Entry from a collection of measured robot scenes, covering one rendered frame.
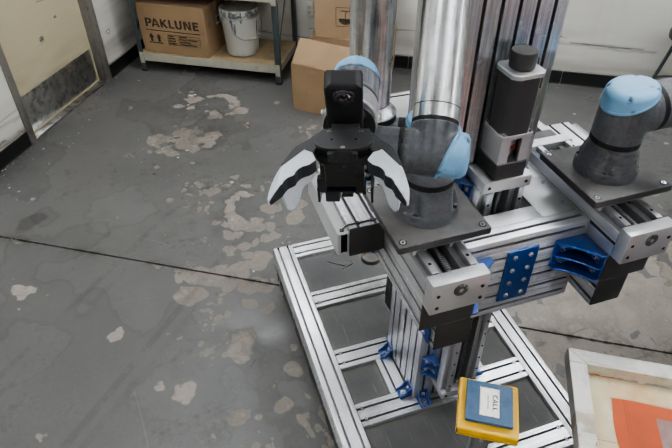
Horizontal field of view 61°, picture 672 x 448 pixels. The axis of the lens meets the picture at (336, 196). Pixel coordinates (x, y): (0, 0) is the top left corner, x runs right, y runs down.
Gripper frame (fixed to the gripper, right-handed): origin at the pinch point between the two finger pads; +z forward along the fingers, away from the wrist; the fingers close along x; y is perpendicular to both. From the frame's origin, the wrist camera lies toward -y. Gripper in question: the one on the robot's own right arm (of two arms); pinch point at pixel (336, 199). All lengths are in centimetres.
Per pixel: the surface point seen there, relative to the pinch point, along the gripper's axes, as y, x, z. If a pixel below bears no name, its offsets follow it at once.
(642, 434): 78, -58, -21
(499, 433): 76, -28, -19
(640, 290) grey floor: 176, -126, -157
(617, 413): 78, -54, -26
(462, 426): 76, -21, -20
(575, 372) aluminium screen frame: 74, -46, -33
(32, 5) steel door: 76, 233, -307
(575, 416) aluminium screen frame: 74, -44, -22
